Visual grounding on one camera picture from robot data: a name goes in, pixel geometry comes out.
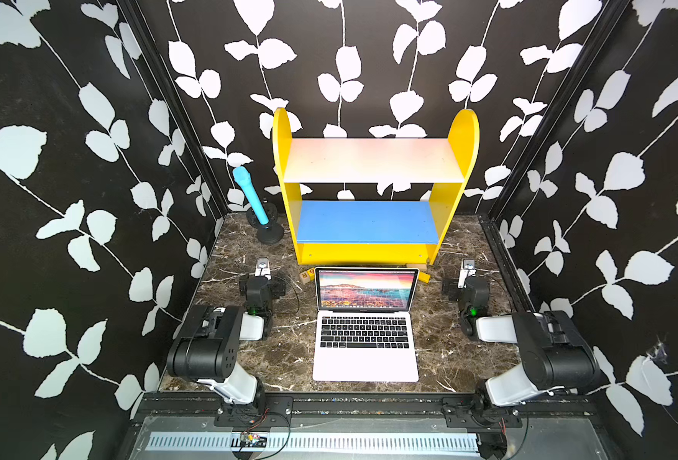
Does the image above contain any silver laptop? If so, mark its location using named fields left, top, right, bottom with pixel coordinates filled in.
left=313, top=266, right=419, bottom=383

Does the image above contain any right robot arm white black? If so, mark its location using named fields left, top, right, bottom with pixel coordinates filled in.
left=442, top=275, right=599, bottom=407

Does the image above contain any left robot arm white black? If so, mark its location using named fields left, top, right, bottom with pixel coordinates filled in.
left=166, top=275, right=286, bottom=416

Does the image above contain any yellow toy block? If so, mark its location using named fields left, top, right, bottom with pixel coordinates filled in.
left=419, top=271, right=431, bottom=284

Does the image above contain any blue microphone on black stand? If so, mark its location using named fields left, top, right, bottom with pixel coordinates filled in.
left=233, top=167, right=284, bottom=245

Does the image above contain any yellow shelf with blue board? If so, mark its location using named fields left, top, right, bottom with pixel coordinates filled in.
left=272, top=108, right=481, bottom=266

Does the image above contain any small circuit board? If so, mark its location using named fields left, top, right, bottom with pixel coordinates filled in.
left=233, top=434, right=268, bottom=450

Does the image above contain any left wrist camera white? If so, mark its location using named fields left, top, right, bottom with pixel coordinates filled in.
left=254, top=258, right=272, bottom=280

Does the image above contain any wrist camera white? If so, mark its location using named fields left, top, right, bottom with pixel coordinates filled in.
left=458, top=259, right=476, bottom=289
left=254, top=258, right=272, bottom=280

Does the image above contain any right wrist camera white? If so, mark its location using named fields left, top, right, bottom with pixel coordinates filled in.
left=458, top=259, right=476, bottom=289

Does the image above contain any black front mounting rail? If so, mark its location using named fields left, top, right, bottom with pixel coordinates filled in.
left=134, top=392, right=599, bottom=432

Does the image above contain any white slotted cable duct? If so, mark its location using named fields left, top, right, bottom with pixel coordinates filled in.
left=144, top=431, right=479, bottom=455

